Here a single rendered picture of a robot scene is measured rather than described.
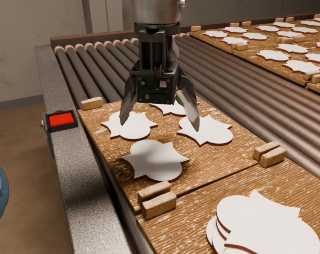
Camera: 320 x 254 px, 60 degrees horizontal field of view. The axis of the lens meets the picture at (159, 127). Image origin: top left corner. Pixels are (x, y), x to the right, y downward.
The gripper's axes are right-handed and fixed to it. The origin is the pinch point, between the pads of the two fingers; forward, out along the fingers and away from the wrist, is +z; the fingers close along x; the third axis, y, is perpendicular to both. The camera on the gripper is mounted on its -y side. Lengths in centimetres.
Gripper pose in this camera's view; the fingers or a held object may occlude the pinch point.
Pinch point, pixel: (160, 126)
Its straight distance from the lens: 54.7
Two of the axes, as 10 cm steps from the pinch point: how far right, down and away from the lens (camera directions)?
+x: 9.9, 0.8, -1.4
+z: 0.1, 8.6, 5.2
